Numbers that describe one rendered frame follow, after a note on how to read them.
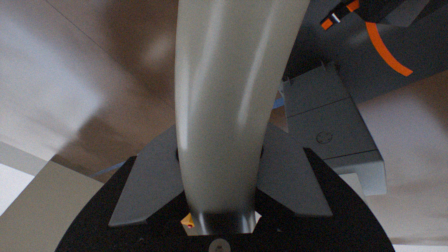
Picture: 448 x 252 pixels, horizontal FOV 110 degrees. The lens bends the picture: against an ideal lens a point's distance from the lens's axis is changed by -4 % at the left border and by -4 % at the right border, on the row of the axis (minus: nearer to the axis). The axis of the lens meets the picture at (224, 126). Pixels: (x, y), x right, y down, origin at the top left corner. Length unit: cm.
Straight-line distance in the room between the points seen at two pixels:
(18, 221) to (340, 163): 598
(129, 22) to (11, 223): 520
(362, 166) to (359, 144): 11
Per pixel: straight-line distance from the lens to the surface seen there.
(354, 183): 100
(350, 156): 98
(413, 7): 72
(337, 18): 137
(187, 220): 141
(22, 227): 601
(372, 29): 152
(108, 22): 175
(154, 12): 151
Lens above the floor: 128
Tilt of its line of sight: 40 degrees down
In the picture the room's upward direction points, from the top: 168 degrees counter-clockwise
